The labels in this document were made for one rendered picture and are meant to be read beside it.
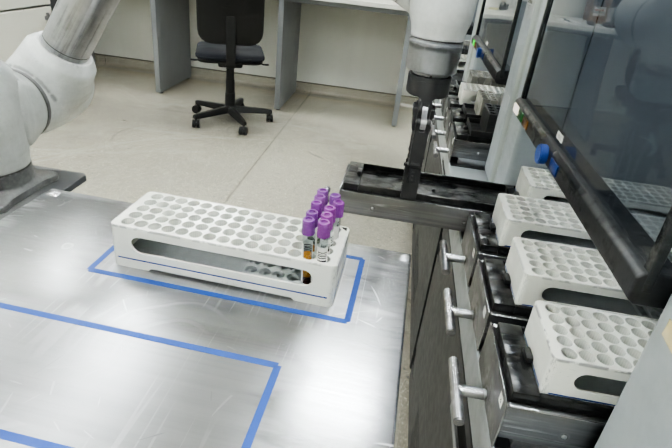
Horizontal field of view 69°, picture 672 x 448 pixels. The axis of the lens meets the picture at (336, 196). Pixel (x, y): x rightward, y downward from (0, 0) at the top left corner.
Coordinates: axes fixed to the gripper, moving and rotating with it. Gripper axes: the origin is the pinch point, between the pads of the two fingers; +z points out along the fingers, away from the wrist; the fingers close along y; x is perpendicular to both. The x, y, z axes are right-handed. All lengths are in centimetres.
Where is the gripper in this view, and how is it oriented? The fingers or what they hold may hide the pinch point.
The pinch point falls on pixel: (410, 178)
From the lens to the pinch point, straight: 95.8
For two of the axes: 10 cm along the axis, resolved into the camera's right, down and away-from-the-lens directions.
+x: -9.8, -1.5, 0.9
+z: -1.0, 8.9, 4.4
